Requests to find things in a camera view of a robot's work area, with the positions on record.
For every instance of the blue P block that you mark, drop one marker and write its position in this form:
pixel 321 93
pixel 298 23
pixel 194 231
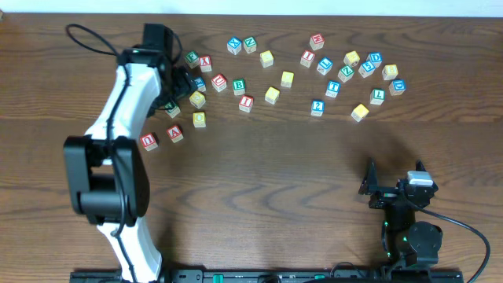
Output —
pixel 200 84

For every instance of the red Y block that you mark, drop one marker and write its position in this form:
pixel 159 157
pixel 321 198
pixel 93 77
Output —
pixel 205 64

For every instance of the yellow block near I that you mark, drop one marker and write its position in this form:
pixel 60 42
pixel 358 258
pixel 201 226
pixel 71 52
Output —
pixel 272 95

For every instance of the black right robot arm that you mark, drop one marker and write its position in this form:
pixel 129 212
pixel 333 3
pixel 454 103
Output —
pixel 409 243

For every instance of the blue L block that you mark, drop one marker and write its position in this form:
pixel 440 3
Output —
pixel 324 66

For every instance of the red U block lower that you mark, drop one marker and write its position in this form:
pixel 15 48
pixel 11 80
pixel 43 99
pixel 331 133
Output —
pixel 149 141

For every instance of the yellow 8 block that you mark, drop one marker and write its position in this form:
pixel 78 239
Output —
pixel 390 72

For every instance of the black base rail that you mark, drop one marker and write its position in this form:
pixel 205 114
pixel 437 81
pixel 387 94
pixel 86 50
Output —
pixel 288 276

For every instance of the green J block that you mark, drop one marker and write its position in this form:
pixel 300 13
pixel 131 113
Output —
pixel 192 59

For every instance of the yellow G block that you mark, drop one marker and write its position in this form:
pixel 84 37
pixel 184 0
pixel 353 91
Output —
pixel 197 99

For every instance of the yellow block with ball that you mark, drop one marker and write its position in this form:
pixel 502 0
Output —
pixel 351 59

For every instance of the yellow block far centre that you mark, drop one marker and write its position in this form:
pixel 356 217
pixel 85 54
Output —
pixel 266 59

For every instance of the green N block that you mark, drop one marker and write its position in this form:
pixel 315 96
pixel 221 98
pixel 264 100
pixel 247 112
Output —
pixel 250 45

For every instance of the blue 2 block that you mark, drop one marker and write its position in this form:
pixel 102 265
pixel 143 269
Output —
pixel 317 108

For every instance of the green 7 block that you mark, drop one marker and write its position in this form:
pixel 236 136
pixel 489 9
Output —
pixel 377 97

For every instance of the green B block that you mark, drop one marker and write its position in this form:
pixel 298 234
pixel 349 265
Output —
pixel 239 87

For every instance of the red A block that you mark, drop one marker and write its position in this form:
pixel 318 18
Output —
pixel 175 133

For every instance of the red I block lower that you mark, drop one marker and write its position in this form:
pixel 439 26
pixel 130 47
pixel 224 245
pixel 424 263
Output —
pixel 246 103

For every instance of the green Z block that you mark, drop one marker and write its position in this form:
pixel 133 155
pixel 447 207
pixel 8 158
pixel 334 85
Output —
pixel 345 73

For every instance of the blue X block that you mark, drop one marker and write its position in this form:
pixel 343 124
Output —
pixel 234 45

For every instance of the red I block upper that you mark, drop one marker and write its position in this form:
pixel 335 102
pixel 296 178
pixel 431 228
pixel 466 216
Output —
pixel 307 58

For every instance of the red block far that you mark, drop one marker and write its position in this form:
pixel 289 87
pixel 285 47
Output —
pixel 317 41

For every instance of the blue 5 block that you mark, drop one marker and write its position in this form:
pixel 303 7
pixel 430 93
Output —
pixel 366 69

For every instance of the blue T block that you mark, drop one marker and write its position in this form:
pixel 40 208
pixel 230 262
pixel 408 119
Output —
pixel 333 89

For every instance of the green R block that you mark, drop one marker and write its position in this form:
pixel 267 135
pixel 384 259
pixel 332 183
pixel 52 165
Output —
pixel 172 109

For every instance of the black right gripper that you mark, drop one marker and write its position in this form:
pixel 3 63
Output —
pixel 386 191

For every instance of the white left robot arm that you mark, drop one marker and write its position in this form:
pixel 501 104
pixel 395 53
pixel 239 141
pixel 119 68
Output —
pixel 106 176

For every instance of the yellow block middle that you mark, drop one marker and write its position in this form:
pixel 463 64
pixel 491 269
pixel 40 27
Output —
pixel 287 79

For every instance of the blue D block right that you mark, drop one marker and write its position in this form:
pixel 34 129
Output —
pixel 397 87

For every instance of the red i block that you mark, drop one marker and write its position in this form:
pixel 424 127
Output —
pixel 246 103
pixel 307 58

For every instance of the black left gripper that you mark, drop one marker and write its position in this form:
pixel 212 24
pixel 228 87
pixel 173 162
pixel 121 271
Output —
pixel 185 84

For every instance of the red u block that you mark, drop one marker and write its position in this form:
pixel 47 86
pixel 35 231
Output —
pixel 219 82
pixel 149 141

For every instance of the yellow O block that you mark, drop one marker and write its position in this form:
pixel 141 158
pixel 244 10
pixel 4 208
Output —
pixel 199 119

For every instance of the blue D block far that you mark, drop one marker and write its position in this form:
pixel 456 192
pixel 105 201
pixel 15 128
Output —
pixel 375 58

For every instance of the blue d block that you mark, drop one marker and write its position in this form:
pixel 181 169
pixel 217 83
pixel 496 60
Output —
pixel 375 58
pixel 397 87

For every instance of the yellow K block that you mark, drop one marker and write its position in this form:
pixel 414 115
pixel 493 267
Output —
pixel 359 113

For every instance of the red U block upper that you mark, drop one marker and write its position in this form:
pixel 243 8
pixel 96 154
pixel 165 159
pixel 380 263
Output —
pixel 219 82

